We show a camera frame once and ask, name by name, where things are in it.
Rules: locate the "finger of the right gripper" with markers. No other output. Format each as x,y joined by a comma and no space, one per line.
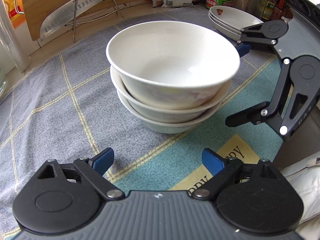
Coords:
257,37
268,112

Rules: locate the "tall plastic wrap roll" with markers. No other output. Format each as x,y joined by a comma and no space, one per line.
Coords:
11,44

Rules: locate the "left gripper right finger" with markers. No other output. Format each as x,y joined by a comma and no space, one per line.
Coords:
229,171

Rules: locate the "orange cooking oil bottle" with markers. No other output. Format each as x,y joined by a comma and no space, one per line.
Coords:
15,12

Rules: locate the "metal wire board stand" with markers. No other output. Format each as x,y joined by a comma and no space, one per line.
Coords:
93,16

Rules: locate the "white shallow bowl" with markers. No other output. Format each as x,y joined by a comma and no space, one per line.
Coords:
167,128

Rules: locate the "grey checked dish mat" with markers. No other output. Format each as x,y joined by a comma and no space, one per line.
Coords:
68,108

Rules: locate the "black handled santoku knife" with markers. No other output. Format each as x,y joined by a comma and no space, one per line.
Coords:
67,13

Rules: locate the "clear glass condiment bottle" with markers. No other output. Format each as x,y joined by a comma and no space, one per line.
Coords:
256,7

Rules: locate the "middle white plate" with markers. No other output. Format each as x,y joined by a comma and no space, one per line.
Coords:
225,26

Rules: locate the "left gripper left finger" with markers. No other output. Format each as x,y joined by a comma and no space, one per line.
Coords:
86,171

